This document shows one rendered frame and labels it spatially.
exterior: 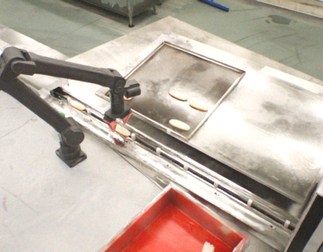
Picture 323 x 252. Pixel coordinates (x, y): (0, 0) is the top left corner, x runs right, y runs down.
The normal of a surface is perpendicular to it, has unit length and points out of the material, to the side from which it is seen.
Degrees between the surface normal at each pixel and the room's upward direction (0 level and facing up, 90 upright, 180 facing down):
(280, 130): 10
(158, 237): 0
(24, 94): 88
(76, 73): 87
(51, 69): 87
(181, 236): 0
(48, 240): 0
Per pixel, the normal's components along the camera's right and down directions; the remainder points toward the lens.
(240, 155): -0.10, -0.63
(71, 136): 0.53, 0.58
